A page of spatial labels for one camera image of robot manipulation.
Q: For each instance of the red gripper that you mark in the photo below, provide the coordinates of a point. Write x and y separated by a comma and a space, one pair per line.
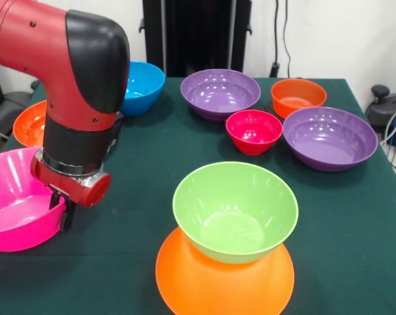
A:
90, 193

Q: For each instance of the pink bowl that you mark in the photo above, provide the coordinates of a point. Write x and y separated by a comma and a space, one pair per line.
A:
14, 197

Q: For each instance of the green bowl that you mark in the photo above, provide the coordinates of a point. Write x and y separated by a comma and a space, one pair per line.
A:
234, 203

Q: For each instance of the small crimson bowl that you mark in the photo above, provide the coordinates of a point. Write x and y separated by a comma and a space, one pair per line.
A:
253, 134

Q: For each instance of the purple bowl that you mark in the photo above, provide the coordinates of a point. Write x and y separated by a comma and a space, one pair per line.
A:
329, 141
217, 95

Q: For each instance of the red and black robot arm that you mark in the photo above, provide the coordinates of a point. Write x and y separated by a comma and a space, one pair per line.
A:
70, 65

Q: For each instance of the dark green tablecloth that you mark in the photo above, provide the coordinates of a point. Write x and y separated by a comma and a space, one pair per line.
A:
119, 262

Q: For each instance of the large red-orange bowl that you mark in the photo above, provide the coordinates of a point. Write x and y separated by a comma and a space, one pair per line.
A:
29, 128

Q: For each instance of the blue bowl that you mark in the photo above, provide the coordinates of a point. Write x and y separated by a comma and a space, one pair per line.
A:
142, 88

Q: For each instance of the small red-orange bowl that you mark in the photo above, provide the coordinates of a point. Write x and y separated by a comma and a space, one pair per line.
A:
299, 98

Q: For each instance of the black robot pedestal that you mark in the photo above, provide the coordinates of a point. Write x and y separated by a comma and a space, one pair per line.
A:
198, 39

